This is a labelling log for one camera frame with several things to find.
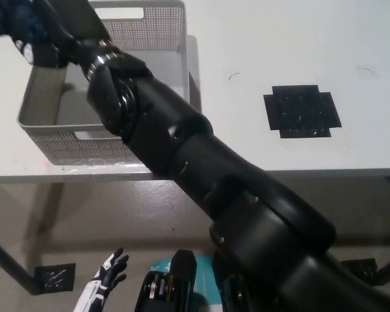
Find black tape patch on table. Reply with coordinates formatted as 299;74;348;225
263;84;343;140

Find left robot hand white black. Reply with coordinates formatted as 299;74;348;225
71;247;130;312

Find grey perforated plastic basket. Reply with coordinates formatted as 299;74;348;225
16;0;191;166

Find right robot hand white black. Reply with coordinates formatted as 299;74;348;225
14;0;113;70

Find navy umbrella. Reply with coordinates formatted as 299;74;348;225
0;0;51;42

